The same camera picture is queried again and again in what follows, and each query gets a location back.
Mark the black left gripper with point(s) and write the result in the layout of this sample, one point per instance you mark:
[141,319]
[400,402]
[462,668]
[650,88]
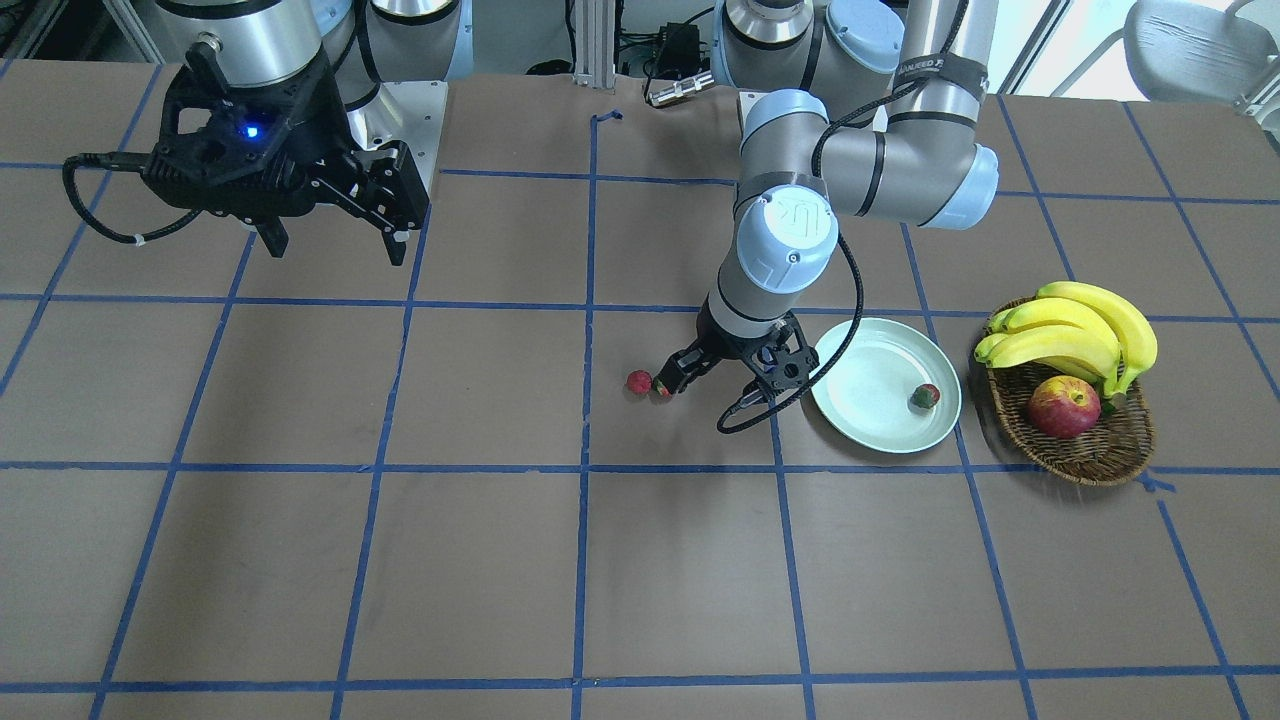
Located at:
[716,333]

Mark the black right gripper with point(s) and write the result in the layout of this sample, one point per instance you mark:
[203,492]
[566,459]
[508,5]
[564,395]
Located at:
[322,128]

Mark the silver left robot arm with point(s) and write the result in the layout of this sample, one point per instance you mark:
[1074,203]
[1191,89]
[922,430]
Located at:
[860,111]

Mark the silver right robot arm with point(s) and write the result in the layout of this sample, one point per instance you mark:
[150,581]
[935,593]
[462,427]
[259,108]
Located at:
[367,43]

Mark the light green plate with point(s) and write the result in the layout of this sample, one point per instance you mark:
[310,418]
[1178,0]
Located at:
[866,396]

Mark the red yellow apple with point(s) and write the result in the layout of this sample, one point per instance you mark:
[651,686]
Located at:
[1064,407]

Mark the yellow banana bunch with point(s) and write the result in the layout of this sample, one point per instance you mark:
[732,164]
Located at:
[1078,328]

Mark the brown wicker basket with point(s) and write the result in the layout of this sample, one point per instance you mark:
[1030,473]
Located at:
[1117,449]

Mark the grey chair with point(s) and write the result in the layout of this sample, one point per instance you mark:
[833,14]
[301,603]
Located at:
[1179,51]

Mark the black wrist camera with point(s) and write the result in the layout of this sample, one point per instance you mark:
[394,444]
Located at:
[787,368]

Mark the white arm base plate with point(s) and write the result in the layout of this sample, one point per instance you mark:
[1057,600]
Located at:
[410,112]

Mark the aluminium frame post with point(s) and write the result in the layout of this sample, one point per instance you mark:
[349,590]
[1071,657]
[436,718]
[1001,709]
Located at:
[594,33]

